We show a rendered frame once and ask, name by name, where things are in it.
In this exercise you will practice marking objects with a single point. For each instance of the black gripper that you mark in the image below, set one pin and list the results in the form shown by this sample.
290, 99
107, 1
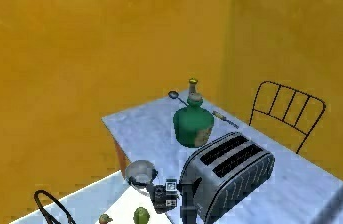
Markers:
159, 197

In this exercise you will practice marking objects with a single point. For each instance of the grey metal bowl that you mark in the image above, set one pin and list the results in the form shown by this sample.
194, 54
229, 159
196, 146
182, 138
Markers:
140, 170

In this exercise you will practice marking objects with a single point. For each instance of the green apple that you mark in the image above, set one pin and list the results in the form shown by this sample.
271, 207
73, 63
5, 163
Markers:
141, 216

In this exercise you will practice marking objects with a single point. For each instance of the small green brown fruit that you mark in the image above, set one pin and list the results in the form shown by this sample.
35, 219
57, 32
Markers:
105, 219

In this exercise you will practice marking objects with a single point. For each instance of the green round bottle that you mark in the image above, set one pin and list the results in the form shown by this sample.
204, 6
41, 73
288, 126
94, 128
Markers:
192, 126

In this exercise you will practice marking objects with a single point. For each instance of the silver black toaster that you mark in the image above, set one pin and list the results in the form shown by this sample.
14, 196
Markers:
232, 173

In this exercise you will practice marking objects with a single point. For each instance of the grey metal spoon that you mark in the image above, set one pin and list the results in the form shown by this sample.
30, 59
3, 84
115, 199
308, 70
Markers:
173, 94

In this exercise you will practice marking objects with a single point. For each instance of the white marble table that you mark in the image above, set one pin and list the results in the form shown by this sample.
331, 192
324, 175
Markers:
289, 186

